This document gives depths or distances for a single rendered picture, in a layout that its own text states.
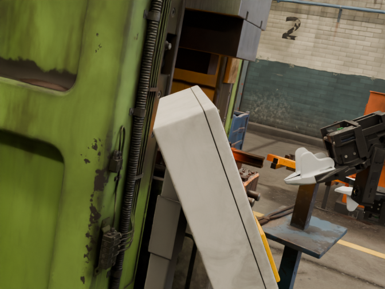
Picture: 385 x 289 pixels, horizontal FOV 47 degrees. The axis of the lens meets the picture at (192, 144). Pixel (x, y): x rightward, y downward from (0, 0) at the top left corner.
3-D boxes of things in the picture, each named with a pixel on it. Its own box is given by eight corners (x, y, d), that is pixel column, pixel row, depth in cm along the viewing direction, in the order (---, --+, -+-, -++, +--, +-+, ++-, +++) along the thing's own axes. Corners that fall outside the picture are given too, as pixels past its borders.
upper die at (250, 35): (255, 62, 130) (262, 29, 128) (236, 57, 111) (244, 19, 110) (132, 39, 144) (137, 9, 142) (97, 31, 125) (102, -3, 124)
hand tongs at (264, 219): (309, 200, 217) (309, 198, 217) (317, 203, 214) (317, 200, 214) (248, 223, 169) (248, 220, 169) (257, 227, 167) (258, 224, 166)
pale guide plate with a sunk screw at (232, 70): (235, 83, 159) (244, 36, 156) (228, 83, 151) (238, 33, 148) (230, 82, 160) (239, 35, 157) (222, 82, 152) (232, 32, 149)
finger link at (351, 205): (336, 211, 109) (368, 214, 112) (342, 188, 108) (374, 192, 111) (330, 206, 112) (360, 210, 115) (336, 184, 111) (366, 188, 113)
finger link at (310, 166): (277, 158, 81) (325, 141, 81) (286, 187, 82) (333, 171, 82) (282, 163, 78) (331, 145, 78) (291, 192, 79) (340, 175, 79)
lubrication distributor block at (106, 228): (119, 272, 103) (128, 218, 100) (104, 283, 97) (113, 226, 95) (106, 267, 104) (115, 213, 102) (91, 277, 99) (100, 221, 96)
